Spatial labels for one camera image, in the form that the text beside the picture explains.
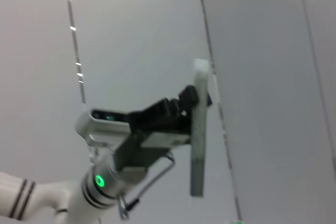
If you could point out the clear green-label water bottle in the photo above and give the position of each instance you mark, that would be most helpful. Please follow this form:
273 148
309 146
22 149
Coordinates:
236 222

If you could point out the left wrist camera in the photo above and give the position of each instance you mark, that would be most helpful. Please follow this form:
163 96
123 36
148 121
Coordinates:
105 124

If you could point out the grey marker pen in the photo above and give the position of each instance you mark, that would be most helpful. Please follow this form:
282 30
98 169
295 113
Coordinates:
199 129

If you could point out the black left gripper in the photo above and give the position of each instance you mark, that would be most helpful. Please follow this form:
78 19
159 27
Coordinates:
152 134

